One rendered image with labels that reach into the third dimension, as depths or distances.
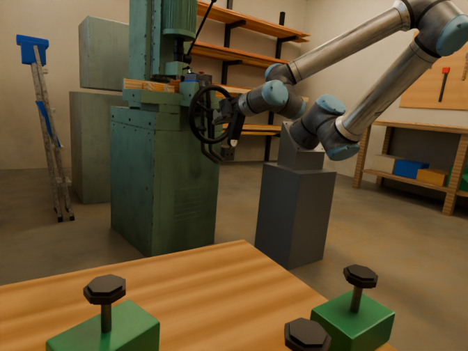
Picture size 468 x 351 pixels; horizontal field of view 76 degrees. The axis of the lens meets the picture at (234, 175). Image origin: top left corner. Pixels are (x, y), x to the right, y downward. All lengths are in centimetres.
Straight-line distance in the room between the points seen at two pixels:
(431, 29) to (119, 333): 123
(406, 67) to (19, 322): 130
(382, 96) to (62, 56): 340
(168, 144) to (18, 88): 262
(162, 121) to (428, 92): 346
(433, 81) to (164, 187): 353
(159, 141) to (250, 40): 368
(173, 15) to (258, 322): 154
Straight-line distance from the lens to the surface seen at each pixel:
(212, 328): 51
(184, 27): 176
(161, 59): 186
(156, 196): 163
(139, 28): 201
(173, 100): 159
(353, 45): 129
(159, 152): 158
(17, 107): 400
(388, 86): 136
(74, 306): 57
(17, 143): 404
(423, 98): 440
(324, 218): 185
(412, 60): 132
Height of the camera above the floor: 85
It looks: 13 degrees down
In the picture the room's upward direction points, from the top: 5 degrees clockwise
